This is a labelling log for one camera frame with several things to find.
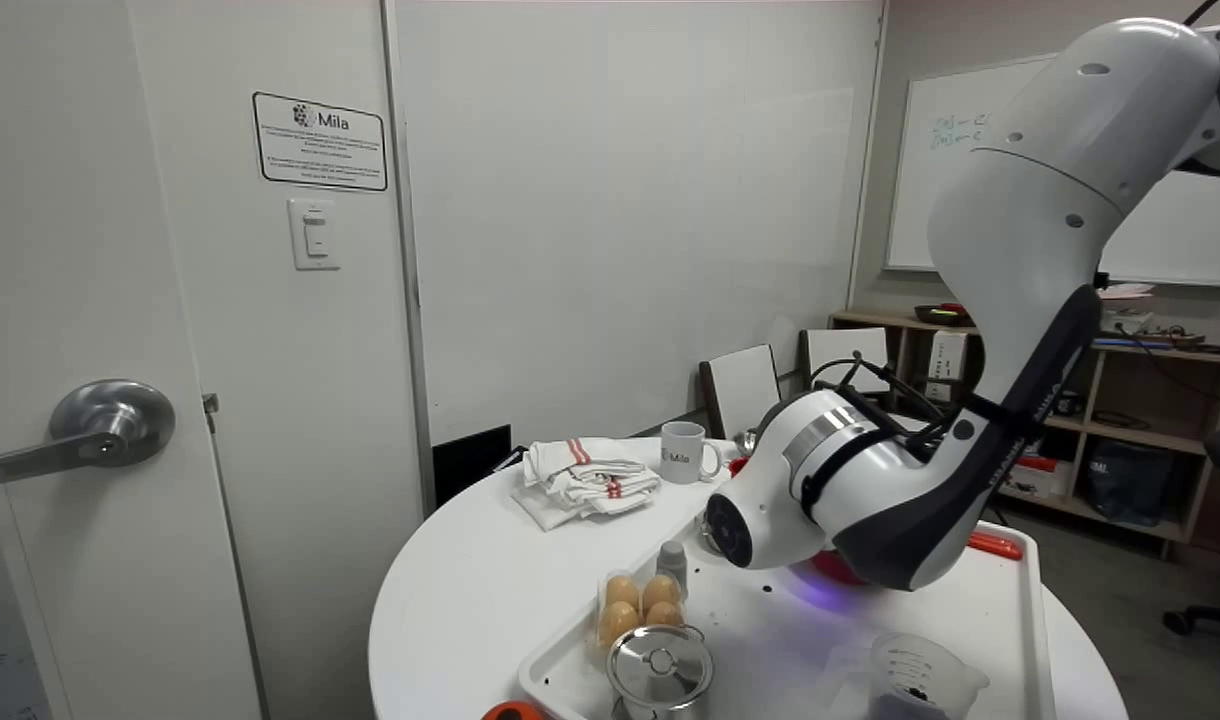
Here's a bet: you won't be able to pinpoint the black box by wall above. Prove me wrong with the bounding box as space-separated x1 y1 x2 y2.
433 425 511 505

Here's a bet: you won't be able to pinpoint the white plastic tray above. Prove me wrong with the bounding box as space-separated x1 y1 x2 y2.
517 498 1057 720

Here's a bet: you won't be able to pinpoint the white door sign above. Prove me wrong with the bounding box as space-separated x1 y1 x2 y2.
251 93 387 192

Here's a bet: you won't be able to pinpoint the wooden shelf unit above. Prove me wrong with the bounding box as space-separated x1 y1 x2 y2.
1001 335 1220 545

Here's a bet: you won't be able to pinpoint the whiteboard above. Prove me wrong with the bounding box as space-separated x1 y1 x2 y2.
890 61 1220 288

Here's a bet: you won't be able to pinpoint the small grey shaker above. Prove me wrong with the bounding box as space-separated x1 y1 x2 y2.
655 541 688 591

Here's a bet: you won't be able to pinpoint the white red striped cloth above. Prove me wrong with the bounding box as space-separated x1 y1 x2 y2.
511 435 659 530

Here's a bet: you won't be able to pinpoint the tan bread rolls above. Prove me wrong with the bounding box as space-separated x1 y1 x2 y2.
596 577 686 642

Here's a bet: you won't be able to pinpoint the door lever handle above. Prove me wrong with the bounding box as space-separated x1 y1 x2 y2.
0 380 176 484

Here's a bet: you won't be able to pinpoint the white grey mug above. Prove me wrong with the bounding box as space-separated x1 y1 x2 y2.
659 418 721 484

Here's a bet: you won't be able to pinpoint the white wall switch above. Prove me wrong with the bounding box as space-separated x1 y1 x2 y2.
288 199 339 270

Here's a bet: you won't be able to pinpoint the white round table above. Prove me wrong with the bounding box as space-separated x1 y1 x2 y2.
370 470 1127 720

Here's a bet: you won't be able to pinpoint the steel jar with lid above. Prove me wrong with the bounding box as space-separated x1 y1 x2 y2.
610 624 716 720

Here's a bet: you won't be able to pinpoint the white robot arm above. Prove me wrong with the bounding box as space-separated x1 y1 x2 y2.
702 15 1220 591

